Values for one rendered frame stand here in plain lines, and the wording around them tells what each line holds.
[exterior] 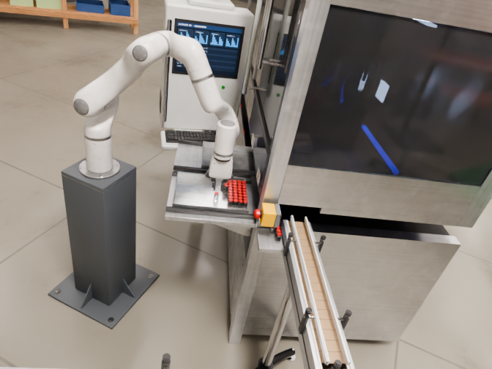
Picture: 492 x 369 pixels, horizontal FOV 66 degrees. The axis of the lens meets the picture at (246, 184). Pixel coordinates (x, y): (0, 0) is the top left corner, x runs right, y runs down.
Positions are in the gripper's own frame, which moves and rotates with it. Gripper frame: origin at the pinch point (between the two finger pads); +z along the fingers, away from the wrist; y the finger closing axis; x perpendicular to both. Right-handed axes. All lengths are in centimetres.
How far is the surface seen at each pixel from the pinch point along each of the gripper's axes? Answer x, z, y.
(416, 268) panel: 15, 27, -103
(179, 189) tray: -6.3, 8.6, 17.7
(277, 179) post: 15.7, -17.1, -22.2
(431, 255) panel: 15, 17, -106
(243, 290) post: 16, 51, -19
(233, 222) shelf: 14.0, 8.9, -8.1
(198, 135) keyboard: -73, 14, 11
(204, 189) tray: -8.4, 8.7, 5.6
